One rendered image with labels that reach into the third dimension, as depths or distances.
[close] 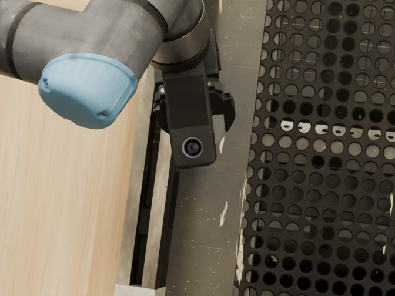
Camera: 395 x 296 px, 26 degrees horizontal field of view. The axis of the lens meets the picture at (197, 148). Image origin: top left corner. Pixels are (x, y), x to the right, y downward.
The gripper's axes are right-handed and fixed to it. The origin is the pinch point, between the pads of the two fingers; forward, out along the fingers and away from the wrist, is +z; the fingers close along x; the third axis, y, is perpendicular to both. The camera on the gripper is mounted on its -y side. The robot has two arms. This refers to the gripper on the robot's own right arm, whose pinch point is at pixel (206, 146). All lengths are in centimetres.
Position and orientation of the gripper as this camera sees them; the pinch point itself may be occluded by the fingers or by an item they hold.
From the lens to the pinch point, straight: 104.4
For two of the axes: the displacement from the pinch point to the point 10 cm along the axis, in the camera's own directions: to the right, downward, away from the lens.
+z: 1.7, 4.7, 8.6
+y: -0.7, -8.7, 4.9
